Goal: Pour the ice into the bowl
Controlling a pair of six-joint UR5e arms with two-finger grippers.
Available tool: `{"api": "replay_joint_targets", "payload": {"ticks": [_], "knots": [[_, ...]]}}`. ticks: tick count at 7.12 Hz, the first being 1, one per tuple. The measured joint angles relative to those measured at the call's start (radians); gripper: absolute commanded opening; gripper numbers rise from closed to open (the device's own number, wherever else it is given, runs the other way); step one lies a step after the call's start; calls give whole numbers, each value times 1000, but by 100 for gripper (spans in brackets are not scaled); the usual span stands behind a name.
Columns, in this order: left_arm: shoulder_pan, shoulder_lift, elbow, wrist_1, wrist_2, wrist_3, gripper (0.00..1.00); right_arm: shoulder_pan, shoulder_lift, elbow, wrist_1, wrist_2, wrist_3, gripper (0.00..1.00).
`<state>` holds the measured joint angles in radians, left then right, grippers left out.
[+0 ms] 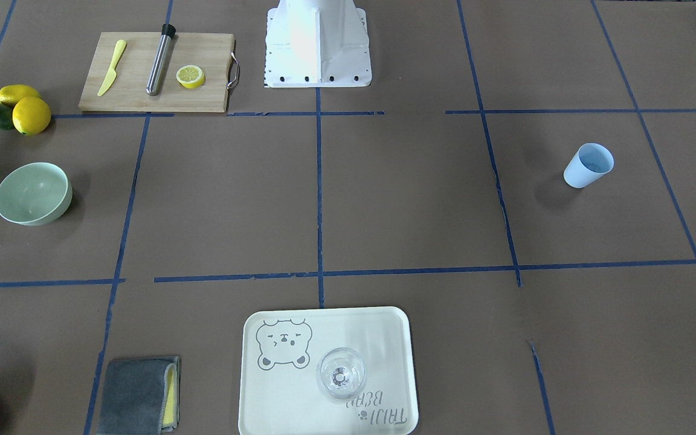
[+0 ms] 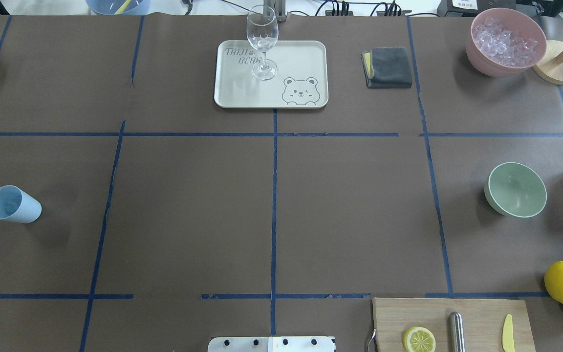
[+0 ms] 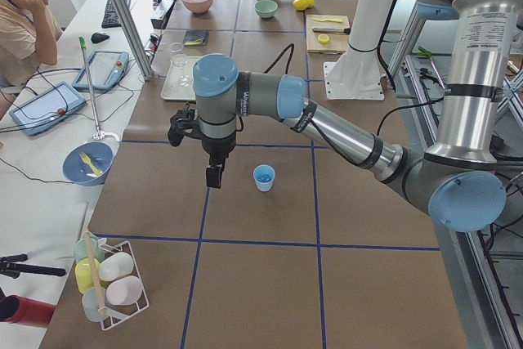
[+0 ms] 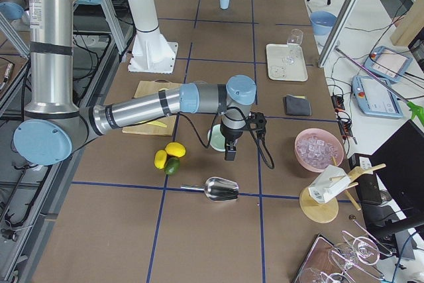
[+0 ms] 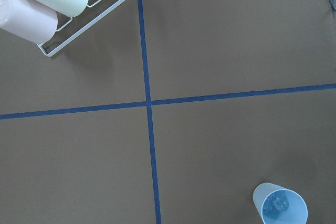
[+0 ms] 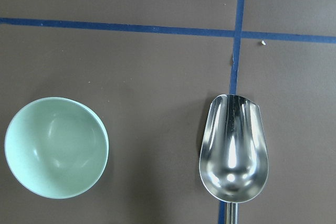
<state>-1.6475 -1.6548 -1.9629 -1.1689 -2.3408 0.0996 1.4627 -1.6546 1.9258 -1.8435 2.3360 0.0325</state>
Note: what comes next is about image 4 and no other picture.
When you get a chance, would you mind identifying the yellow lemon left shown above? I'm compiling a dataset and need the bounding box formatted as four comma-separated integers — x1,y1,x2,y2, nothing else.
154,150,168,170

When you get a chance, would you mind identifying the glassware on tray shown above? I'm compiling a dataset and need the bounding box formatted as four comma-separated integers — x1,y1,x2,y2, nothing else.
291,228,395,283

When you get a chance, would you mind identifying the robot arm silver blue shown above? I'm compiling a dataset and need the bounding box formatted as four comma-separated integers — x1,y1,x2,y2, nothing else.
13,0,256,166

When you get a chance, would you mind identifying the blue bowl on side table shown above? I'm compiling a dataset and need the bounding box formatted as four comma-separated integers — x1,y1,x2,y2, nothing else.
309,11,337,36

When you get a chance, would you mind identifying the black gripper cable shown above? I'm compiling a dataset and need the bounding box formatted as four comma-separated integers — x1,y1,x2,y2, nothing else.
178,106,276,170

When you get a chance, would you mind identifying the clear wine glass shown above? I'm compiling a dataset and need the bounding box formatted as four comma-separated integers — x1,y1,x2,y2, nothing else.
283,28,303,65

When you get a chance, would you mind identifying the blue teach pendant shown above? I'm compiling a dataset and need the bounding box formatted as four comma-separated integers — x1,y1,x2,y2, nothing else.
363,46,412,83
352,76,403,119

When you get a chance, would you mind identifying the light blue plastic cup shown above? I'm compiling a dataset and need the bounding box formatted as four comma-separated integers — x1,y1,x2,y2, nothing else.
219,0,231,10

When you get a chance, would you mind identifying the metal ice scoop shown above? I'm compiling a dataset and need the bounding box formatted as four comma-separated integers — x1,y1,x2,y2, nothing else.
180,176,239,201

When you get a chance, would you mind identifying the blue teach pendant near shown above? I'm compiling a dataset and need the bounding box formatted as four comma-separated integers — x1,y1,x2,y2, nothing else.
352,76,403,119

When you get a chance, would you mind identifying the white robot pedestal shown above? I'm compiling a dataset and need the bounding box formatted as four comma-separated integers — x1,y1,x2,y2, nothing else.
128,0,178,74

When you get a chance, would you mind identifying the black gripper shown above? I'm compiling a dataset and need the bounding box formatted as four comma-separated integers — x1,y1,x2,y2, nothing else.
220,123,245,161

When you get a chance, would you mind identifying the pink bowl with ice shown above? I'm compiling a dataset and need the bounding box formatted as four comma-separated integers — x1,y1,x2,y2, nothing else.
294,128,345,172

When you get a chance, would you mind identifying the wooden cutting board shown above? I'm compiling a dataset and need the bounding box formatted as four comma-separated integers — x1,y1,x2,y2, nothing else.
122,80,181,137

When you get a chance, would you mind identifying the aluminium frame post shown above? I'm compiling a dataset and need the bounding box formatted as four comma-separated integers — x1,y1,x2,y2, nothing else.
317,0,358,68

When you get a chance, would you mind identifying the green lime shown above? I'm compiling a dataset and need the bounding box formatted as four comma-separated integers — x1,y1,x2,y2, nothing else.
164,157,180,175

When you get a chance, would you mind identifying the mint green bowl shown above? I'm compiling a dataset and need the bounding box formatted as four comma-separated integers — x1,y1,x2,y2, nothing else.
207,124,225,152

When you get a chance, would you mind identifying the yellow plastic knife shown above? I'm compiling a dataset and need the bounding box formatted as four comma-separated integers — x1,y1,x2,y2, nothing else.
142,121,168,128

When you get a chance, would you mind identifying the cream bear tray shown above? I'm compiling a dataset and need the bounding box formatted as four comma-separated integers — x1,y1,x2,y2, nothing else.
266,44,308,82

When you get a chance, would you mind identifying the blue teach pendant far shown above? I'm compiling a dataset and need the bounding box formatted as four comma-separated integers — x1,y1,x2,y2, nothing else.
363,46,412,83

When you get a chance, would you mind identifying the yellow lemon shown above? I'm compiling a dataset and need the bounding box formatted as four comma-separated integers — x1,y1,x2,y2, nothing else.
154,150,168,170
165,142,186,158

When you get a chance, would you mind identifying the yellow lemon upper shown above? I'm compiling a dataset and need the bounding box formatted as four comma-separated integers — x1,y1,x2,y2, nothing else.
165,142,186,158

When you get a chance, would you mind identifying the black laptop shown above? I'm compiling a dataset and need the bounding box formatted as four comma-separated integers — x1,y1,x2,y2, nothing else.
368,120,423,239

